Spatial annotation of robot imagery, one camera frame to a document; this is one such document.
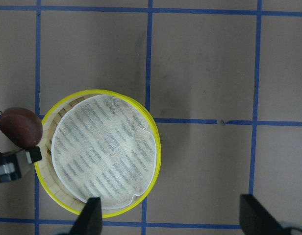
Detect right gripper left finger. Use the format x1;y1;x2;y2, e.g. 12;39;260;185
70;197;102;235

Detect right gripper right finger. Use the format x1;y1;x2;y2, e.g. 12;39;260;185
239;194;292;235

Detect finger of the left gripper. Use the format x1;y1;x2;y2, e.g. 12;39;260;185
0;146;42;183

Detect yellow steamer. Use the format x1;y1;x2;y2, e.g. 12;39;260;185
35;90;161;218

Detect brown bun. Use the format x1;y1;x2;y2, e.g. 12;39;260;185
0;107;43;149

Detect white steamer liner cloth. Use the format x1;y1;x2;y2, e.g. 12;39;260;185
51;94;157;210

